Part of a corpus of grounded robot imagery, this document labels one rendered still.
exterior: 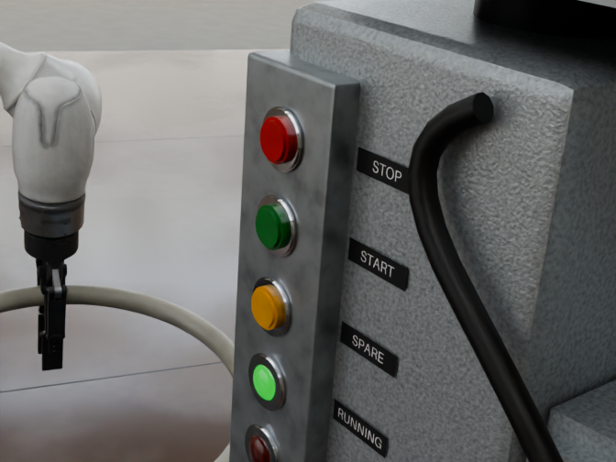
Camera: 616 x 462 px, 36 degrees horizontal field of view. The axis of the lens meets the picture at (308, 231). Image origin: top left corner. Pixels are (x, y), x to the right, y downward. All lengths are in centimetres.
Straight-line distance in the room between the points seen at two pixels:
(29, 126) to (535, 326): 93
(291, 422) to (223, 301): 303
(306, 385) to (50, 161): 79
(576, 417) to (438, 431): 7
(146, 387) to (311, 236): 257
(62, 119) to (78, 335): 215
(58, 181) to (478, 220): 92
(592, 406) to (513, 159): 13
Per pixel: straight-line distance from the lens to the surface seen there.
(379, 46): 48
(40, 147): 128
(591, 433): 46
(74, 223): 135
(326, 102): 49
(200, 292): 366
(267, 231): 53
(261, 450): 60
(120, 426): 289
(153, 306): 141
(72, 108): 127
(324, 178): 50
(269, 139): 52
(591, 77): 42
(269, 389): 57
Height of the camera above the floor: 162
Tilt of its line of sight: 22 degrees down
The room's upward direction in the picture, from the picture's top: 4 degrees clockwise
